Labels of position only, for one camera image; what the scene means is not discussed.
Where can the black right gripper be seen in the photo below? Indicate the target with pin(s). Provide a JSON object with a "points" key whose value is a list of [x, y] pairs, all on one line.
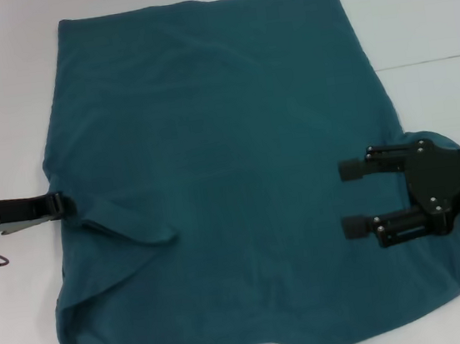
{"points": [[445, 179]]}

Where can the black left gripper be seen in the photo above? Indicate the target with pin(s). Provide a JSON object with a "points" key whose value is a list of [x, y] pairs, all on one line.
{"points": [[20, 210]]}

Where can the teal blue shirt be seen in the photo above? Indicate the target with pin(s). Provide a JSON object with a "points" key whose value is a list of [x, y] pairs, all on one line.
{"points": [[230, 138]]}

